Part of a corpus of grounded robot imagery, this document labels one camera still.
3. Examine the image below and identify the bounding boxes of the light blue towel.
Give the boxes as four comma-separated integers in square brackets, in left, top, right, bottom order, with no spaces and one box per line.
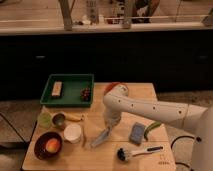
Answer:
[90,127,111,148]

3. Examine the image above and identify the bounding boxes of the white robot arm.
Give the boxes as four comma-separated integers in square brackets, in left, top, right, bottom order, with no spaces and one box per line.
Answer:
[103,82,213,171]

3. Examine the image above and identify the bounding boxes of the blue sponge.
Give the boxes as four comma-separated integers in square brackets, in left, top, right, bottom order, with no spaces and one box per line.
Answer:
[129,123,145,145]

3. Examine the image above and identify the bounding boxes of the dark red grapes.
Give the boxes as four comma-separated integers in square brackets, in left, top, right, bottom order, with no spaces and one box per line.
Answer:
[80,88,91,101]

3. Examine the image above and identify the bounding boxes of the black white dish brush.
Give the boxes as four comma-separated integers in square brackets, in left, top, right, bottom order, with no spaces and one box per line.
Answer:
[117,146,163,162]

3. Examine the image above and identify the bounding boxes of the white cup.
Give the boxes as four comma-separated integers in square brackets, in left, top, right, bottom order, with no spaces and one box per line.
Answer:
[63,123,82,143]

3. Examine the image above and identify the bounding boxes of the green chili pepper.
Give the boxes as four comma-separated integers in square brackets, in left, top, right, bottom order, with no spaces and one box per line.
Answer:
[144,121,161,141]

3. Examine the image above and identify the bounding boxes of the wooden table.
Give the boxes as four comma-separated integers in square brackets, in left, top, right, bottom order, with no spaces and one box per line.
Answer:
[22,83,176,171]

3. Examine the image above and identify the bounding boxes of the metal cup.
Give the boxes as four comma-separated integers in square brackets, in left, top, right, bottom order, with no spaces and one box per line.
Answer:
[52,113,66,130]

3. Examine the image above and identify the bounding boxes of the green plastic tray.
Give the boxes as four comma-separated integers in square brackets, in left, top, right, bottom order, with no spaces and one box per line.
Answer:
[40,74,94,108]

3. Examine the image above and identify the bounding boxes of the wooden block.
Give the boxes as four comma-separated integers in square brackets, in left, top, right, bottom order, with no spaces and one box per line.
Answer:
[51,81,62,97]

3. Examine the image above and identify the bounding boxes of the orange peach fruit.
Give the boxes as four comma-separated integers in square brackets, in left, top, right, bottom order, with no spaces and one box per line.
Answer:
[45,138,60,153]

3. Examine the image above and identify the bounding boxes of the light green cup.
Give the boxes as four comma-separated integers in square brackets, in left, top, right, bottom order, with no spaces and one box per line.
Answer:
[37,113,52,129]

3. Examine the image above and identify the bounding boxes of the dark red bowl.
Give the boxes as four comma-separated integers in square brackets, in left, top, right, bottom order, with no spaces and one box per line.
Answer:
[34,132,62,160]

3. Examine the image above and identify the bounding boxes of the black cable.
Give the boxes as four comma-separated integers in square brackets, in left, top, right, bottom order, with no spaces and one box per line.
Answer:
[170,134,196,171]

